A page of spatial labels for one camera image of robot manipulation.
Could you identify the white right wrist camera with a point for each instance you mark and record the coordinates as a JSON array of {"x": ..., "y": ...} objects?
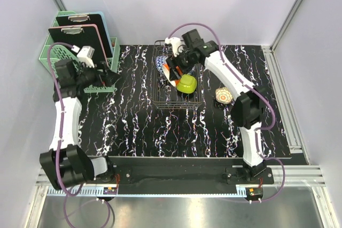
[{"x": 176, "y": 45}]

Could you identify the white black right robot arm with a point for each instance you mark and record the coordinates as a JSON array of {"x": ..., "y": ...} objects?
[{"x": 248, "y": 108}]

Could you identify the black clipboard blue edge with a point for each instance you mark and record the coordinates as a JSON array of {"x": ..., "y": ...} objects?
[{"x": 96, "y": 18}]

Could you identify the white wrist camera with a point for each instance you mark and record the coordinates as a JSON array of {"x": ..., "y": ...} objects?
[
  {"x": 176, "y": 45},
  {"x": 85, "y": 56}
]

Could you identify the dark wire dish rack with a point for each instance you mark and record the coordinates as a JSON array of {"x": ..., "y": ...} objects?
[{"x": 166, "y": 96}]

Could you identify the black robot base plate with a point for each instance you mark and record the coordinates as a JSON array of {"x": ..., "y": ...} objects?
[{"x": 168, "y": 176}]

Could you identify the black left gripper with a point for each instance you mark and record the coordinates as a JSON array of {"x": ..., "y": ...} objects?
[{"x": 106, "y": 78}]

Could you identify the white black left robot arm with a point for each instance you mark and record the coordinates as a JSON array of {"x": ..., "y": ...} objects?
[{"x": 65, "y": 163}]

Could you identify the red orange patterned bowl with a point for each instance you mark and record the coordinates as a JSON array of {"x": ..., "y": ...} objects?
[{"x": 159, "y": 62}]

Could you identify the black marble pattern mat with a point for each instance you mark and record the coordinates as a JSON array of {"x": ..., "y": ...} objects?
[{"x": 127, "y": 122}]

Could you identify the white top bowl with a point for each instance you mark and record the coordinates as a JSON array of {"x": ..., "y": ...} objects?
[{"x": 187, "y": 84}]

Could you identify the black clipboard pink edge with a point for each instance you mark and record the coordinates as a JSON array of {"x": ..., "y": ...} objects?
[{"x": 82, "y": 35}]

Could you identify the colourful patterned small bowl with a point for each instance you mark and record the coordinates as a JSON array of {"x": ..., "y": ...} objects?
[{"x": 224, "y": 96}]

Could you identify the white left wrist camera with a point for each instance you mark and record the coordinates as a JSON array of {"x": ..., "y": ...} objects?
[{"x": 85, "y": 56}]

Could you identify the right aluminium frame post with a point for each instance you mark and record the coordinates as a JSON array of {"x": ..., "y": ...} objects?
[{"x": 290, "y": 16}]

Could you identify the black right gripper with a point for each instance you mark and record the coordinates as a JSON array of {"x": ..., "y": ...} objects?
[{"x": 175, "y": 61}]

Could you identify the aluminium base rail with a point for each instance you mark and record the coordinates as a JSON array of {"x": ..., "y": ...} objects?
[{"x": 303, "y": 175}]

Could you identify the blue white patterned bowl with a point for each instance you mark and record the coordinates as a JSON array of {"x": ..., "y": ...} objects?
[{"x": 191, "y": 71}]

